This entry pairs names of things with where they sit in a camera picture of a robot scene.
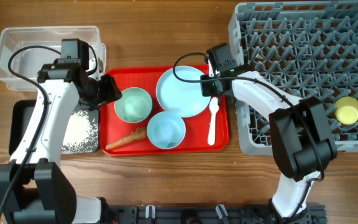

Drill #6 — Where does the white plastic spoon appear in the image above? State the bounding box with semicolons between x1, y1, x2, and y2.
207;97;219;146

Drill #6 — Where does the large light blue plate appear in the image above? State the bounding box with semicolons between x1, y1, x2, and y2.
156;68;211;118

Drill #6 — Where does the pale green bowl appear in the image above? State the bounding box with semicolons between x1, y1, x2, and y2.
114;87;153;123

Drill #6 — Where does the light blue bowl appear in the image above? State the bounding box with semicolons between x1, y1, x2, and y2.
147;111;186;149

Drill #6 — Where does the yellow plastic cup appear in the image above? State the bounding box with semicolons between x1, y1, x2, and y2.
334;96;358;125

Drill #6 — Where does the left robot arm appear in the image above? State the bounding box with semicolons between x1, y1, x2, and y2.
0;39;122;223

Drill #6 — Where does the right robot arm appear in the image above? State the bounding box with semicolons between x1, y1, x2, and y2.
200;43;337;223

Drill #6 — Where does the grey dishwasher rack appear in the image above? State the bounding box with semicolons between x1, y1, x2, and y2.
228;1;358;152

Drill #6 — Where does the black tray bin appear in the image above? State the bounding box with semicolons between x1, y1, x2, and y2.
9;100;90;154

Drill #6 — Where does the spilled white rice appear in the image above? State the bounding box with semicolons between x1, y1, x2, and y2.
62;110;99;154

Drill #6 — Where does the red serving tray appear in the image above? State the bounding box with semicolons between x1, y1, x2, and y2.
99;66;229;157

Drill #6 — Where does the brown carrot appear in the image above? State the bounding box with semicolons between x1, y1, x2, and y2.
105;126;147;151

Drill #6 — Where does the clear plastic bin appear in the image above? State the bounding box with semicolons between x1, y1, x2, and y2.
0;26;107;91

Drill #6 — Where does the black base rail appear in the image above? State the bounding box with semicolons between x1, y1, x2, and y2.
104;203;328;224

